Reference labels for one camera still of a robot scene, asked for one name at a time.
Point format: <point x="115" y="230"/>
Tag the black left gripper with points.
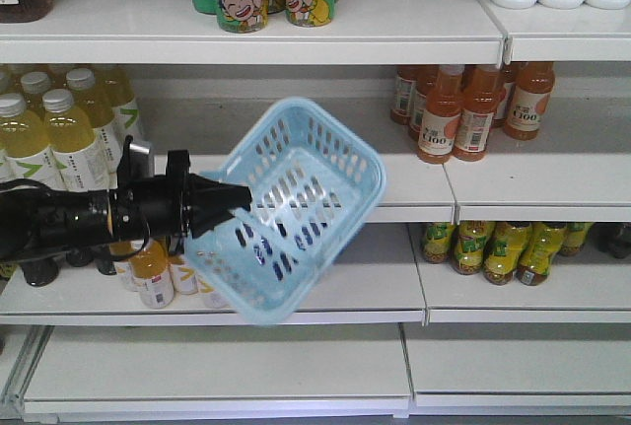
<point x="154" y="207"/>

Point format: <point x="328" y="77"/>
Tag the light blue plastic basket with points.
<point x="313" y="184"/>

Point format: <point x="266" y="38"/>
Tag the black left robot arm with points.
<point x="40" y="222"/>

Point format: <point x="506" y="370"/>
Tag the orange juice bottle white label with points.
<point x="210" y="297"/>
<point x="183" y="274"/>
<point x="152" y="277"/>

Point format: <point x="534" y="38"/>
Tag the pale yellow juice bottle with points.
<point x="75" y="147"/>
<point x="109" y="125"/>
<point x="26" y="143"/>

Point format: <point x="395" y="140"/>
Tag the dark drink bottle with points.
<point x="41" y="272"/>

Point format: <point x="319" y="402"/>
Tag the white metal shelf rack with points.
<point x="384" y="338"/>

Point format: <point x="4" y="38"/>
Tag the yellow lemon tea bottle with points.
<point x="545" y="242"/>
<point x="471" y="241"/>
<point x="436" y="241"/>
<point x="508" y="241"/>

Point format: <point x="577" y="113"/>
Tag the orange C100 drink bottle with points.
<point x="441" y="115"/>
<point x="404" y="91"/>
<point x="481" y="98"/>
<point x="528" y="104"/>

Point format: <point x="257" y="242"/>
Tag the dark cola plastic bottle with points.
<point x="613" y="238"/>

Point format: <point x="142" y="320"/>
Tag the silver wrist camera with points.
<point x="141" y="159"/>

